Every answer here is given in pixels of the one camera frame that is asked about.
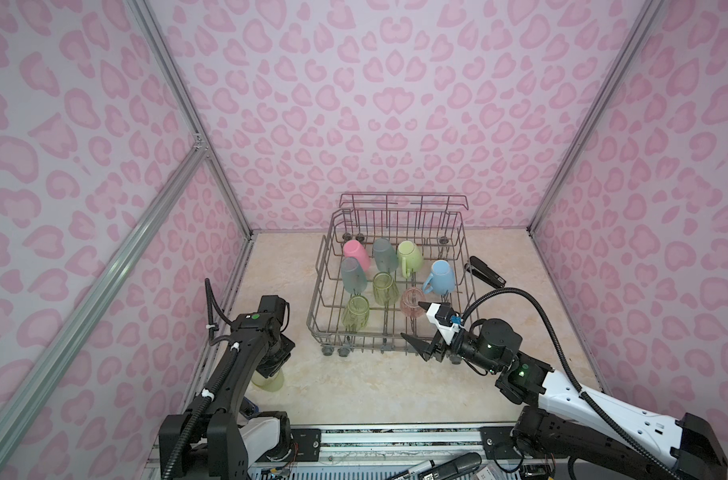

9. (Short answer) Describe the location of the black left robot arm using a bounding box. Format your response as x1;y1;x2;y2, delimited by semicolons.
158;280;296;479

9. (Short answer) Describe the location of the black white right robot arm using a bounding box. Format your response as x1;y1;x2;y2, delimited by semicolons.
403;287;728;479

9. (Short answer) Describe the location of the pale green cup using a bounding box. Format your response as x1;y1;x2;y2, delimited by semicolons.
342;295;370;332

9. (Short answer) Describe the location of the pink plastic cup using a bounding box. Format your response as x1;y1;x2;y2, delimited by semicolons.
343;239;371;273

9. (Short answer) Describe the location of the blue handled white mug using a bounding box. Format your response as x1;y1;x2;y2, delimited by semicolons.
422;260;456;296

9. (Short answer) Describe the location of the light green textured cup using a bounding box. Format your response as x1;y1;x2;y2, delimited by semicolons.
251;369;285;392

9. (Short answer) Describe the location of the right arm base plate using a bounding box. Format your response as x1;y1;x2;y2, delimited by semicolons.
479;425;521;462

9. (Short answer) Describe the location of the green transparent glass cup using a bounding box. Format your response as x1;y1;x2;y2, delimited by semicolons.
372;272;400;307

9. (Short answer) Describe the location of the grey wire dish rack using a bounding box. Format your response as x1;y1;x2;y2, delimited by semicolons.
307;192;476;357

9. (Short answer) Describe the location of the transparent pink cup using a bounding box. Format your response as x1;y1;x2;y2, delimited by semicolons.
400;287;425;319

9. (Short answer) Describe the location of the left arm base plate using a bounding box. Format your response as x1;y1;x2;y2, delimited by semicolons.
259;427;322;463

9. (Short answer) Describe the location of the cream green-handled mug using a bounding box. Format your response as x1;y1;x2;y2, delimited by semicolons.
397;240;424;280

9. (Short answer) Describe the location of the teal textured plastic cup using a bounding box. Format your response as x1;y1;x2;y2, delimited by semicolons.
372;238;399;273

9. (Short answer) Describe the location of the black stapler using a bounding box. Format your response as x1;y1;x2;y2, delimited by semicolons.
465;256;506;289

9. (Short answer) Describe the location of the black marker pen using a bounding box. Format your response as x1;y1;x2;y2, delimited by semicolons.
387;452;482;480

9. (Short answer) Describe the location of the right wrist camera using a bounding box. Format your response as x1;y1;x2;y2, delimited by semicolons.
418;301;464;345

